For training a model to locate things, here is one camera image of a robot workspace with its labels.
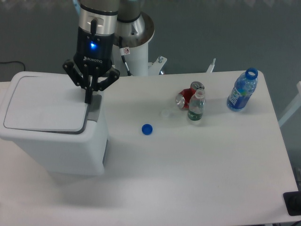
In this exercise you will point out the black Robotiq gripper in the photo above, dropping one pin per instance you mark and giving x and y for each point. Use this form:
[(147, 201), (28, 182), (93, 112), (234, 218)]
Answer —
[(92, 57)]

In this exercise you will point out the white trash can lid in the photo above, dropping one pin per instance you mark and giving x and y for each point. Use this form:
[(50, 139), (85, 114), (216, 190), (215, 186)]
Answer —
[(50, 103)]

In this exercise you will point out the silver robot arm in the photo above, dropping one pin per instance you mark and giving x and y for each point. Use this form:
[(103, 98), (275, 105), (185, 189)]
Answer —
[(123, 18)]

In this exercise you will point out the white plastic trash can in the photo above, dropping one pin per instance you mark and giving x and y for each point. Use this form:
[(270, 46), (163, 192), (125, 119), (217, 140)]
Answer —
[(80, 153)]

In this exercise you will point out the blue bottle cap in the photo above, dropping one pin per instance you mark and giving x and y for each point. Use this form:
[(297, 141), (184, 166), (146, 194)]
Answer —
[(147, 129)]

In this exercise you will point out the clear white bottle cap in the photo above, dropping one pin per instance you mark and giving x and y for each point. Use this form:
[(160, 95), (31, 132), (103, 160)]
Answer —
[(165, 113)]

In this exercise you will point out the crushed red soda can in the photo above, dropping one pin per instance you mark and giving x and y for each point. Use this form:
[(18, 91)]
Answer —
[(183, 98)]

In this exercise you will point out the clear green-label water bottle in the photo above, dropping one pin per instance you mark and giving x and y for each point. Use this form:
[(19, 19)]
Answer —
[(197, 105)]

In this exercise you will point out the blue drink bottle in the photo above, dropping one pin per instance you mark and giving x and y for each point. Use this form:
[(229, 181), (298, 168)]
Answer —
[(244, 87)]

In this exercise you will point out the white furniture leg right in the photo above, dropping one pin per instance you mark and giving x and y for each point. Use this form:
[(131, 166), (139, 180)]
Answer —
[(292, 107)]

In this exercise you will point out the black device at edge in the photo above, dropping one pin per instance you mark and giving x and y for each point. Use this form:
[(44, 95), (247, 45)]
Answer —
[(293, 203)]

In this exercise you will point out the white metal base frame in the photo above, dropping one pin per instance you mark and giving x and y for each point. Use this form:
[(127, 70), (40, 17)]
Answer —
[(153, 68)]

